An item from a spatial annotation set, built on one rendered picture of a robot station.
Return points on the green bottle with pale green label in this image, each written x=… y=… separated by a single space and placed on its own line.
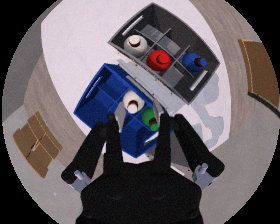
x=149 y=119

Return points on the white bottle with grey label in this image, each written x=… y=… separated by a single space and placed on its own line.
x=133 y=101

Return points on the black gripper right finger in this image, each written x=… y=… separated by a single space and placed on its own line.
x=204 y=165

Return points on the red bottle with pink label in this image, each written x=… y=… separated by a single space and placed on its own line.
x=158 y=62

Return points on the grey divided crate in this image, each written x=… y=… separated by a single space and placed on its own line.
x=181 y=39

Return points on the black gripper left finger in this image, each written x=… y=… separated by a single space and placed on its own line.
x=89 y=153

